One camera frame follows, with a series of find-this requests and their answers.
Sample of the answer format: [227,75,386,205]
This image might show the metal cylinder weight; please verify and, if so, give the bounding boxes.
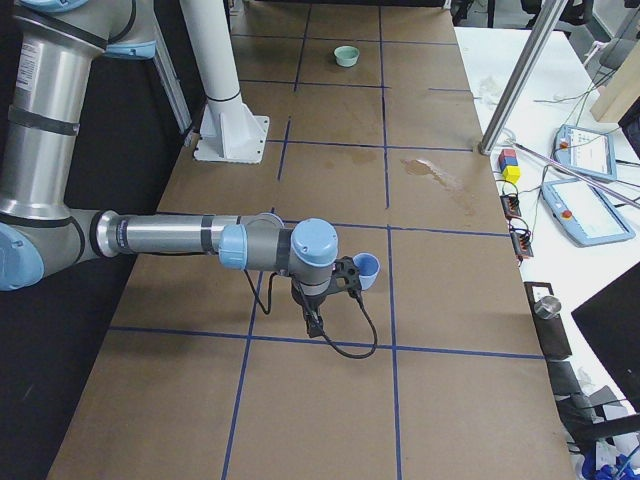
[533,295,562,320]

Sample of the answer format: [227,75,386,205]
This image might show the red blue yellow blocks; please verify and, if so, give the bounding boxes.
[498,148,521,184]

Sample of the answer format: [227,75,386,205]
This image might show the green bowl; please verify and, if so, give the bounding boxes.
[333,45,360,68]

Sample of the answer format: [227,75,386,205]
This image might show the orange black circuit board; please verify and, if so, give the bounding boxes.
[500,194,521,219]

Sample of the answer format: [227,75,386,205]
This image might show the far teach pendant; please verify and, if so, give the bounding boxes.
[552,124,617,182]

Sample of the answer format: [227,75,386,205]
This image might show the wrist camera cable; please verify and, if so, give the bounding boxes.
[244,269,379,359]

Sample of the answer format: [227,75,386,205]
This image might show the black computer monitor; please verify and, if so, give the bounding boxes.
[572,265,639,411]

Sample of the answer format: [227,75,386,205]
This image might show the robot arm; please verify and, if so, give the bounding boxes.
[1,1,338,337]

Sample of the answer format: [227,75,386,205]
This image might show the teach pendant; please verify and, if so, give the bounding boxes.
[541,180,635,247]
[552,124,617,182]

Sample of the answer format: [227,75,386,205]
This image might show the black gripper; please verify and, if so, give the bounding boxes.
[291,284,326,338]

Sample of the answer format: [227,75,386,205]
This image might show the aluminium frame post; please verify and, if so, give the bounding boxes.
[478,0,568,156]

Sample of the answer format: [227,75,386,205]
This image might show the near teach pendant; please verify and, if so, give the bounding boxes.
[541,180,635,247]

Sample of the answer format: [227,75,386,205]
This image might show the grabber reach tool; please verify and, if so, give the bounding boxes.
[513,143,640,209]

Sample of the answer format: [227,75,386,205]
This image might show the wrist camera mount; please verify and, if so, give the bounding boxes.
[326,256,362,298]

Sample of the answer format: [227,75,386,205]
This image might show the blue plastic cup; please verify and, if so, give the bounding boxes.
[353,252,381,291]

